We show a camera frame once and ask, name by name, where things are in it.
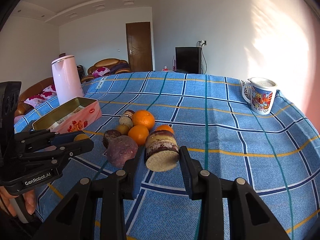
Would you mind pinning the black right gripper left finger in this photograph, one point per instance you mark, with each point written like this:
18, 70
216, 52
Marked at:
75, 215

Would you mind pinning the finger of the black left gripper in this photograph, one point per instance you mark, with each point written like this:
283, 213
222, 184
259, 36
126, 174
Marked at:
36, 160
33, 141

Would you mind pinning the yellow fruit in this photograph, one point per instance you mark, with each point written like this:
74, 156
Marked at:
81, 136

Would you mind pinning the purple sweet potato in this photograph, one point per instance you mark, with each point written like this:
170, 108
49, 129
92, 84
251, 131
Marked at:
121, 149

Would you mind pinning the orange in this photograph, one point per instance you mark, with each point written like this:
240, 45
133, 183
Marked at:
139, 134
145, 118
165, 128

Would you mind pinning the small yellow-brown fruit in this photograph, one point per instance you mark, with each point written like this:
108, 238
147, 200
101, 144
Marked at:
123, 129

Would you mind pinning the brown leather sofa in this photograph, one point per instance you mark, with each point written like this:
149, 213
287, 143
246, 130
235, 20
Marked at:
23, 108

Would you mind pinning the pink metal tin box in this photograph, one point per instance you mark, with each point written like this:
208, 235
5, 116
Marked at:
74, 115

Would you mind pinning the pink floral sofa cushion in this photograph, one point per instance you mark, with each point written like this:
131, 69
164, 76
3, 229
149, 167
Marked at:
35, 100

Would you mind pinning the pink electric kettle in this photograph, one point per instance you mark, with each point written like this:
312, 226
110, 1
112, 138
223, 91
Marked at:
66, 79

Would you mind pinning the brown leather armchair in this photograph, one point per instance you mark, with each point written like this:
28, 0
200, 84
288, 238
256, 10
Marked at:
116, 66

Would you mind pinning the blue plaid tablecloth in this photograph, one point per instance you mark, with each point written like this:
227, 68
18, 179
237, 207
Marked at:
277, 154

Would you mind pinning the colourful printed white mug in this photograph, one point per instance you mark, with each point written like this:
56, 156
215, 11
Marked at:
259, 93

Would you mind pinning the brown wooden interior door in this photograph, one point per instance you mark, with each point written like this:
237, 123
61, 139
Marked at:
139, 49

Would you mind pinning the pink bottle beside television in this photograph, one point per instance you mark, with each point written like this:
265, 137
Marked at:
173, 64

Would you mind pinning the black television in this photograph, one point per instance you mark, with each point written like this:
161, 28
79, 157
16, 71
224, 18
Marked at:
188, 60

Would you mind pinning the wall socket with plug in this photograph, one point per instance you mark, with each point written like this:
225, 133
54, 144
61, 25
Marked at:
203, 42

